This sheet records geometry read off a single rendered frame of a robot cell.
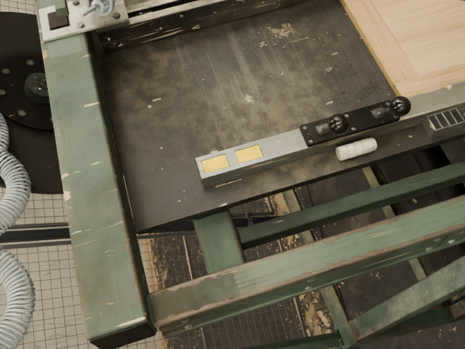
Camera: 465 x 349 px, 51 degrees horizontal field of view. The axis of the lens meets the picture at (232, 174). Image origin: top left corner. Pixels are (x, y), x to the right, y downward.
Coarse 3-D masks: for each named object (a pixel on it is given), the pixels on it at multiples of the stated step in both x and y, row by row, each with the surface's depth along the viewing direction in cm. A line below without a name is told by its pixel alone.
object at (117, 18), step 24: (120, 0) 111; (168, 0) 116; (192, 0) 117; (216, 0) 115; (240, 0) 116; (264, 0) 119; (288, 0) 121; (48, 24) 109; (72, 24) 108; (96, 24) 108; (120, 24) 112; (144, 24) 114; (168, 24) 116; (192, 24) 118; (216, 24) 120; (120, 48) 118
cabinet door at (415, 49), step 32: (352, 0) 120; (384, 0) 120; (416, 0) 119; (448, 0) 119; (384, 32) 115; (416, 32) 114; (448, 32) 114; (384, 64) 110; (416, 64) 110; (448, 64) 109
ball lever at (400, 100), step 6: (396, 96) 89; (402, 96) 89; (390, 102) 89; (396, 102) 88; (402, 102) 88; (408, 102) 88; (378, 108) 100; (390, 108) 89; (396, 108) 88; (402, 108) 88; (408, 108) 88; (372, 114) 99; (378, 114) 99; (384, 114) 99; (396, 114) 89; (402, 114) 89
